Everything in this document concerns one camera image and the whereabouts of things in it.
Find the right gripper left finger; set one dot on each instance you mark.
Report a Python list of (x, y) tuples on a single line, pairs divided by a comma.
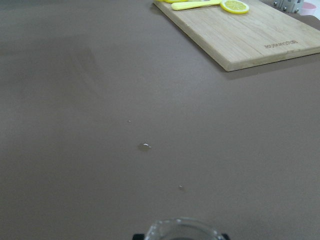
[(138, 236)]

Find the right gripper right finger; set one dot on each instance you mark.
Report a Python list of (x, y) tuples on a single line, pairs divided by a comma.
[(225, 236)]

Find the clear glass cup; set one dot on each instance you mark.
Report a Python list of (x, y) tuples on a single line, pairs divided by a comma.
[(182, 228)]

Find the pink plastic cup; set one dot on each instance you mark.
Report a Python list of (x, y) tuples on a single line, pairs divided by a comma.
[(308, 9)]

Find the wooden cutting board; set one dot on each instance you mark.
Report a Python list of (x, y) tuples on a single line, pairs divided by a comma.
[(237, 41)]

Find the lemon slice near knife tip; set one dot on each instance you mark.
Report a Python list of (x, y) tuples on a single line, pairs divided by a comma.
[(234, 6)]

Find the yellow plastic knife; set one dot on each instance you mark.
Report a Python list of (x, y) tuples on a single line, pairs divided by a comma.
[(178, 6)]

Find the upper lemon slice of row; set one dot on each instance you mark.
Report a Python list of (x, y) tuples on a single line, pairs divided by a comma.
[(172, 1)]

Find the aluminium frame post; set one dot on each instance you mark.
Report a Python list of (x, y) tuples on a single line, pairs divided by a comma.
[(288, 6)]

